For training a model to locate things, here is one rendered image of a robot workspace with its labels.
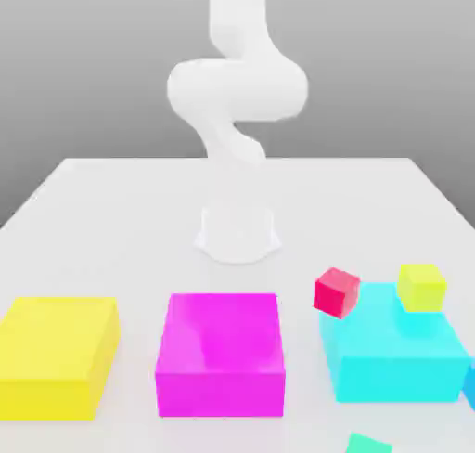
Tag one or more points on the small green cube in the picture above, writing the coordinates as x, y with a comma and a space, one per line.
367, 445

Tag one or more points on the small red cube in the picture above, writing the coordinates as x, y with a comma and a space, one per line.
336, 293

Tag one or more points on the large yellow box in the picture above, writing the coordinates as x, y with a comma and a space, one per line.
52, 352

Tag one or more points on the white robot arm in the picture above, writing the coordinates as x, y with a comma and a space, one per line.
237, 89

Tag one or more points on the large magenta box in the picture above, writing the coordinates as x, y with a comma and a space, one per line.
220, 356

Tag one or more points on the small yellow-green cube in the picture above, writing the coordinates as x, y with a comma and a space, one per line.
421, 287

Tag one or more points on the small blue cube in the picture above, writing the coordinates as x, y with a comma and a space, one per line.
470, 388

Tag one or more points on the large cyan box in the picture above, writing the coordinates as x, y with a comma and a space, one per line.
393, 356

